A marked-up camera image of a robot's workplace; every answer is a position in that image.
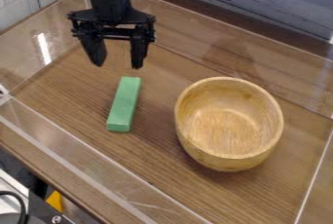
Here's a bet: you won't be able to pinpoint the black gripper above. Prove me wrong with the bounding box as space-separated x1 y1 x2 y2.
69 0 157 69

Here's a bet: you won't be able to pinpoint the green rectangular block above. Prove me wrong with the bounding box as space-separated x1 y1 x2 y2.
108 76 142 132

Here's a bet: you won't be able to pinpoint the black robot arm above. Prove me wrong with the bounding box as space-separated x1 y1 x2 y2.
69 0 157 69

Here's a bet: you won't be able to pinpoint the light wooden bowl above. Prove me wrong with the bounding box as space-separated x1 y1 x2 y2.
174 77 285 172

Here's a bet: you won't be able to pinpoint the black device with knob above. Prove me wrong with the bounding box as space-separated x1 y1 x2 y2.
25 198 89 224

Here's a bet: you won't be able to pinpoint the clear acrylic enclosure walls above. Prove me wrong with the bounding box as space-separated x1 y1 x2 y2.
0 0 333 224

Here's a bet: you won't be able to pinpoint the black cable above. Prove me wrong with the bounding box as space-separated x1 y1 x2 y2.
0 190 29 224

